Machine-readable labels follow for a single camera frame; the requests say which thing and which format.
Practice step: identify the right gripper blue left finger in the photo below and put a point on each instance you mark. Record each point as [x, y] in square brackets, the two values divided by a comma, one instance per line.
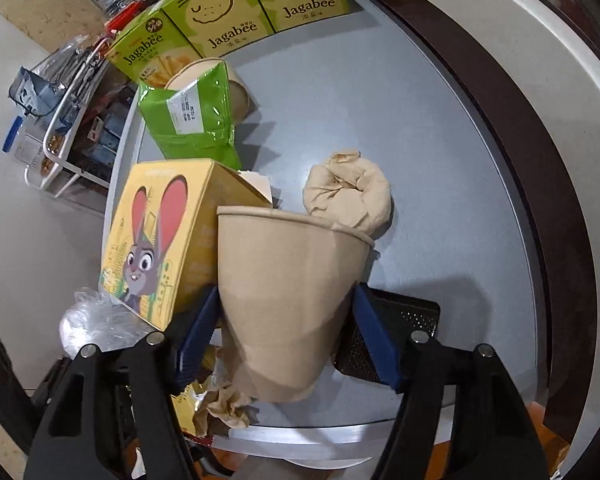
[194, 335]

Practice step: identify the black perforated tray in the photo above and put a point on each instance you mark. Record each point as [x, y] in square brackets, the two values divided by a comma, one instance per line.
[403, 315]

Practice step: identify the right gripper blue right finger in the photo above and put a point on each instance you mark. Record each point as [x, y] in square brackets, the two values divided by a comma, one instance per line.
[384, 352]

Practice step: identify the small crumpled brown paper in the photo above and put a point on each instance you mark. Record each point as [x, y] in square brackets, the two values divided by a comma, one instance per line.
[217, 400]

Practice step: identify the crumpled brown paper ball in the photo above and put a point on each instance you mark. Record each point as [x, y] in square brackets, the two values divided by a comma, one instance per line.
[349, 189]

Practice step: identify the yellow rabbit cartoon box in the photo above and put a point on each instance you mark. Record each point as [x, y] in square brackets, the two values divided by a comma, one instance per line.
[162, 247]

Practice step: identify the white wire storage rack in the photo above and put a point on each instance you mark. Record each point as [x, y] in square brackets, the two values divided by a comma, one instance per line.
[74, 105]

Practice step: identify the middle green Jagabee box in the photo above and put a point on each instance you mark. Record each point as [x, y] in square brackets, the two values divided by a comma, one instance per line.
[218, 27]

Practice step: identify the left green Jagabee box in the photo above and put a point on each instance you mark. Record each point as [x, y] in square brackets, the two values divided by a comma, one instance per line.
[151, 49]

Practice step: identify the green snack bag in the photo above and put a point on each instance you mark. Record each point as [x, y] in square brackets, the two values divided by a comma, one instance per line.
[195, 121]

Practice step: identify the yellow snack wrapper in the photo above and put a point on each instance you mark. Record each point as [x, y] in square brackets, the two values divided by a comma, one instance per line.
[185, 405]

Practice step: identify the white plastic trash bag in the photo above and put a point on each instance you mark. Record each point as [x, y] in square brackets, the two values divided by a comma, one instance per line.
[96, 319]

